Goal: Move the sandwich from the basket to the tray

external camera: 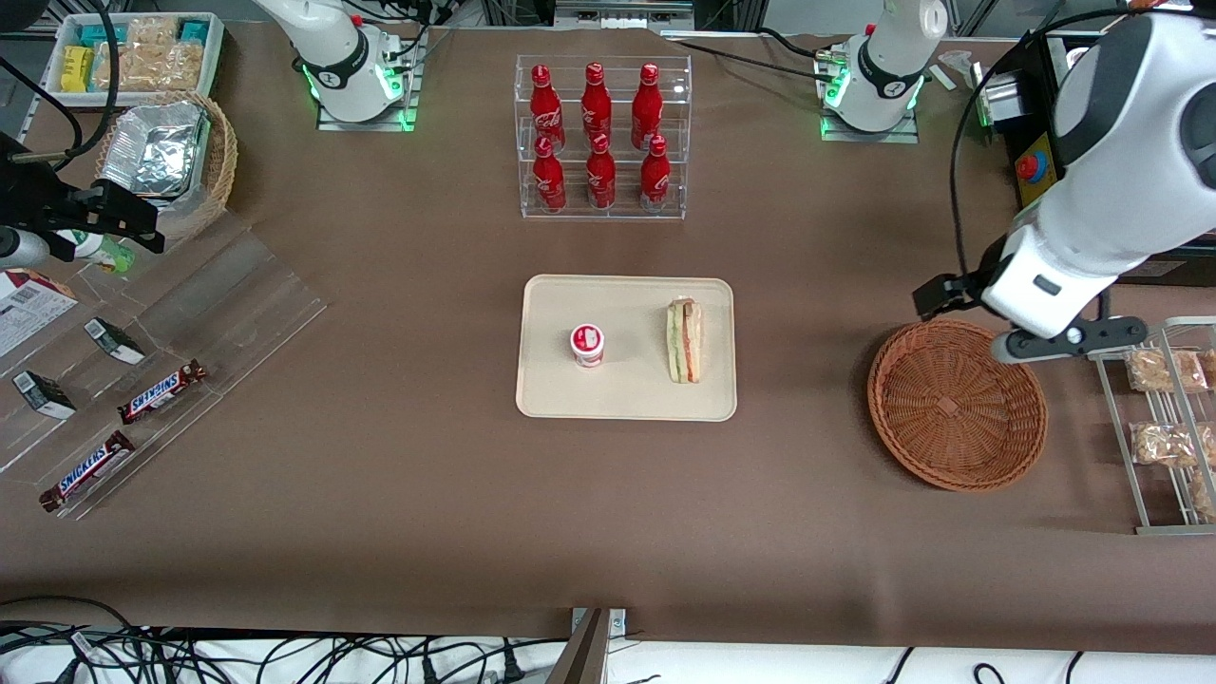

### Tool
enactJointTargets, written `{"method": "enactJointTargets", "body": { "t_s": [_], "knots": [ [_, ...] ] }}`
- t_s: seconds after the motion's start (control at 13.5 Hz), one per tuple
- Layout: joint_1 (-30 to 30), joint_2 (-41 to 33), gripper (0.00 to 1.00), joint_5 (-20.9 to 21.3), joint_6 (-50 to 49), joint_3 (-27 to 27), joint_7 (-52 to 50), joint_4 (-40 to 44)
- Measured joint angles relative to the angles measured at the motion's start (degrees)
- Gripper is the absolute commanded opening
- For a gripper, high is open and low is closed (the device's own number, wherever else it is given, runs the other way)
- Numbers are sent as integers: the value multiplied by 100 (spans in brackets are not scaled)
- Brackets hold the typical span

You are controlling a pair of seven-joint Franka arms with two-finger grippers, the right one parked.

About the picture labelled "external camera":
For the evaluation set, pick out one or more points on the aluminium bracket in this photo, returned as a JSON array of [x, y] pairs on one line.
[[617, 622]]

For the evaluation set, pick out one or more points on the black countertop food warmer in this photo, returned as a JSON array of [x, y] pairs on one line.
[[1031, 195]]

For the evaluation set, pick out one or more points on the clear acrylic stepped display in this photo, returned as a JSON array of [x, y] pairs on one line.
[[237, 304]]

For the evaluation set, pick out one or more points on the brown wicker basket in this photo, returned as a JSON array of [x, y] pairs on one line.
[[950, 408]]

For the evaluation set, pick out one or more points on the Snickers chocolate bar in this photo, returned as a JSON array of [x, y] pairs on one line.
[[161, 391], [87, 471]]

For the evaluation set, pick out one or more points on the green white small bottle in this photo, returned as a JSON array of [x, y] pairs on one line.
[[104, 252]]

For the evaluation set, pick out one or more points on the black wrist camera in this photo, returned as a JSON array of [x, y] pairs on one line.
[[940, 293], [24, 190]]

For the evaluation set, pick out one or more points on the white plastic bin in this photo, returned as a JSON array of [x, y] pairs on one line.
[[213, 52]]

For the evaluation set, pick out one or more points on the yellow snack packet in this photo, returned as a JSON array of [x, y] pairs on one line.
[[76, 68]]

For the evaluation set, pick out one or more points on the beige plastic tray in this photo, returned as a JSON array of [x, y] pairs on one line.
[[627, 389]]

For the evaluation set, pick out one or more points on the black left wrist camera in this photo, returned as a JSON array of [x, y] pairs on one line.
[[940, 293]]

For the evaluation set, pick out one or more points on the clear bag of crackers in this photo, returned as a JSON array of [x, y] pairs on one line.
[[147, 68], [152, 31]]

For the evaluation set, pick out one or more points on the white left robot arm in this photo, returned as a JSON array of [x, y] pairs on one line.
[[1121, 190]]

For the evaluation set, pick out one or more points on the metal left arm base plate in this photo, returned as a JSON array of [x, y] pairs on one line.
[[869, 136]]

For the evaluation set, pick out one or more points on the small black white box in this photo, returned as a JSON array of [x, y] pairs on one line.
[[114, 341], [44, 395]]

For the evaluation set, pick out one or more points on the clear bag of fried snack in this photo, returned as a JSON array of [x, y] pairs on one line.
[[1211, 366], [1205, 494], [1167, 370], [1164, 445]]

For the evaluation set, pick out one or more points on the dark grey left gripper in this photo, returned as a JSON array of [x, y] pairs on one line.
[[971, 283]]

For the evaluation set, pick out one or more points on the red white printed carton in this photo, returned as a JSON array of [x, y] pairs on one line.
[[24, 318]]

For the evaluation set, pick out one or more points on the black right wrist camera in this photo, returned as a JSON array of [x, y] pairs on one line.
[[24, 190]]

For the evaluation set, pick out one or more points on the aluminium foil container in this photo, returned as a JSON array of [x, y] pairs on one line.
[[152, 152]]

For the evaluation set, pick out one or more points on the clear plastic wrapper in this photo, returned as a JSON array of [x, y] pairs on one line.
[[955, 65]]

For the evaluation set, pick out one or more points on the clear acrylic bottle rack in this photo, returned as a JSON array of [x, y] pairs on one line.
[[679, 85]]

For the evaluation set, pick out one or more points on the brown table cover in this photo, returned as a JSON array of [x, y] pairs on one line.
[[427, 494]]

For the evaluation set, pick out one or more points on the silver metal box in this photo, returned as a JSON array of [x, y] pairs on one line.
[[997, 95]]

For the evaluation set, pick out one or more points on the red white yogurt cup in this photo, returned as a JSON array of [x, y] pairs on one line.
[[587, 344]]

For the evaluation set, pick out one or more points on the teal snack packet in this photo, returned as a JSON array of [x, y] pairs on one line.
[[100, 35], [194, 30]]

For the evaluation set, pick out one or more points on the aluminium frame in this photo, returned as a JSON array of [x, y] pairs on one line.
[[622, 14]]

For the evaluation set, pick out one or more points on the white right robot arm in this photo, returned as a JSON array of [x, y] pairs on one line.
[[337, 57]]

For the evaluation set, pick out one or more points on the dark metal post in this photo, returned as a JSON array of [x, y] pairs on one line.
[[584, 655]]

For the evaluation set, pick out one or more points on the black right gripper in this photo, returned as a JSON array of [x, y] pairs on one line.
[[38, 202]]

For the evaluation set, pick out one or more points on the red cola bottle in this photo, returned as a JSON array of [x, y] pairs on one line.
[[647, 109], [546, 109], [548, 180], [596, 106], [655, 180], [600, 179]]

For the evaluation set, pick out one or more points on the triangle sandwich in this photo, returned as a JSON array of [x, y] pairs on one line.
[[684, 342]]

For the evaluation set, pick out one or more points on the tan wicker basket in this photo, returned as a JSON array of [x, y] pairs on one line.
[[223, 161]]

